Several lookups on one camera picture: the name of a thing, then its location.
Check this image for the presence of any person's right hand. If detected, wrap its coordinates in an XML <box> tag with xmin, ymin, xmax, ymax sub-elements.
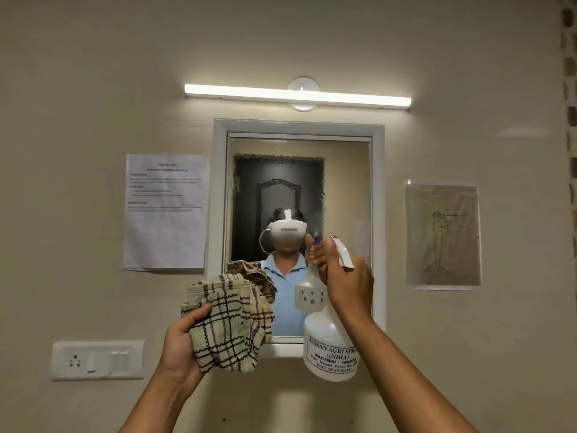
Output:
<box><xmin>306</xmin><ymin>234</ymin><xmax>375</xmax><ymax>328</ymax></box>

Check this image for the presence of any person's left hand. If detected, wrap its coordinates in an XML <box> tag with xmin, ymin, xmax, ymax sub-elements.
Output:
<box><xmin>159</xmin><ymin>303</ymin><xmax>213</xmax><ymax>393</ymax></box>

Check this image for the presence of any checked beige cleaning cloth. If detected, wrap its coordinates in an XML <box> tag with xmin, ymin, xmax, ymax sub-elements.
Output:
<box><xmin>180</xmin><ymin>271</ymin><xmax>276</xmax><ymax>375</ymax></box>

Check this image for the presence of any white plastic spray bottle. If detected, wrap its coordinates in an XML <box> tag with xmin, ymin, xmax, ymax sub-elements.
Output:
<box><xmin>294</xmin><ymin>235</ymin><xmax>362</xmax><ymax>384</ymax></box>

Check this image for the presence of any person's left forearm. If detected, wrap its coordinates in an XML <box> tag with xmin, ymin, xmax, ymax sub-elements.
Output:
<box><xmin>119</xmin><ymin>368</ymin><xmax>206</xmax><ymax>433</ymax></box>

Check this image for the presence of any person's right forearm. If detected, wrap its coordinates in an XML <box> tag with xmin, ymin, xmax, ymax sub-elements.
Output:
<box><xmin>347</xmin><ymin>311</ymin><xmax>479</xmax><ymax>433</ymax></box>

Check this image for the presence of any white printed paper notice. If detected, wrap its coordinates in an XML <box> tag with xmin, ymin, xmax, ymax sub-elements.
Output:
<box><xmin>123</xmin><ymin>153</ymin><xmax>211</xmax><ymax>272</ymax></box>

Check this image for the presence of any white electrical switchboard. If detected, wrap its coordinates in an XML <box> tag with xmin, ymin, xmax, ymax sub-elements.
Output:
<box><xmin>50</xmin><ymin>340</ymin><xmax>146</xmax><ymax>382</ymax></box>

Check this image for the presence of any paper sheet with figure drawing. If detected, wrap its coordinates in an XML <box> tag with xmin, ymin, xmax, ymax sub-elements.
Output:
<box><xmin>404</xmin><ymin>179</ymin><xmax>482</xmax><ymax>292</ymax></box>

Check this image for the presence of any white tube light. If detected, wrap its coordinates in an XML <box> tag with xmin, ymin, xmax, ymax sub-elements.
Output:
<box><xmin>184</xmin><ymin>83</ymin><xmax>412</xmax><ymax>109</ymax></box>

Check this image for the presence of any white framed wall mirror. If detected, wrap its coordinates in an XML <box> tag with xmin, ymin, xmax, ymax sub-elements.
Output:
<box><xmin>206</xmin><ymin>118</ymin><xmax>387</xmax><ymax>359</ymax></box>

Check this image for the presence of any white round light mount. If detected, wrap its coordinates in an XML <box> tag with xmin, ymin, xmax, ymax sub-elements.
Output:
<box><xmin>288</xmin><ymin>76</ymin><xmax>322</xmax><ymax>112</ymax></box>

